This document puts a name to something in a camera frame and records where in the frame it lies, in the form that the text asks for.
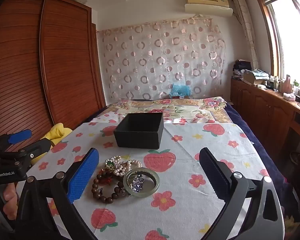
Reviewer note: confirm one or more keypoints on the open cardboard box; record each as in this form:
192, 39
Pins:
252, 77

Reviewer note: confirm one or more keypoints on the navy bed sheet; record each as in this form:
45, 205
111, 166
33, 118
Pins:
242, 120

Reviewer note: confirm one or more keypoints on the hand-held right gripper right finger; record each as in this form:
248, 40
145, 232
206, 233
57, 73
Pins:
212, 172

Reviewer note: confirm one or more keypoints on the brown wooden cabinet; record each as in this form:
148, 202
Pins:
265, 110

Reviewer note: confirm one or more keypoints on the pile of dark clothes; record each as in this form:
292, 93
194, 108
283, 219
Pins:
242, 66

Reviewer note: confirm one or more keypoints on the person's left hand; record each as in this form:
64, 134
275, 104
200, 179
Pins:
10, 197

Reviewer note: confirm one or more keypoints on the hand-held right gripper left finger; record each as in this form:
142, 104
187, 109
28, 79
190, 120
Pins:
83, 177

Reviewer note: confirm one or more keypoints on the black jewelry box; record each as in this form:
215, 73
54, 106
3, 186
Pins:
137, 137

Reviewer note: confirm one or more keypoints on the brown wooden wardrobe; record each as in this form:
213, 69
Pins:
40, 67

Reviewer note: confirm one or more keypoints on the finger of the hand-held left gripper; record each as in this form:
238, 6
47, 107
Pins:
20, 135
38, 147

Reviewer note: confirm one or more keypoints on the tied window curtain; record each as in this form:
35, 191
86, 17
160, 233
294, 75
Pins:
247, 30

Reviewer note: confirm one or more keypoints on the circle patterned sheer curtain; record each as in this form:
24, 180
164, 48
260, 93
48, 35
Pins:
152, 55

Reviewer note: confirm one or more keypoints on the pink bottle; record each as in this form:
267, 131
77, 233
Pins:
288, 85

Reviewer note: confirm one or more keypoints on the blue crystal hair comb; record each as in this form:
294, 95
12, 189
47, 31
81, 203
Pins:
137, 183

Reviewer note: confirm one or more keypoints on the window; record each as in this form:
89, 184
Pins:
292, 42

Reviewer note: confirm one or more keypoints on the strawberry print tablecloth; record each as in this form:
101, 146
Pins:
185, 200

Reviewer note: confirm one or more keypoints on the pale green jade bangle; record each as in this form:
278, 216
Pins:
140, 194

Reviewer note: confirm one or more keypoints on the yellow cloth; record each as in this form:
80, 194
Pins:
57, 132

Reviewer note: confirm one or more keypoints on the white tissue pack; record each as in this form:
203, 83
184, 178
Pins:
288, 97

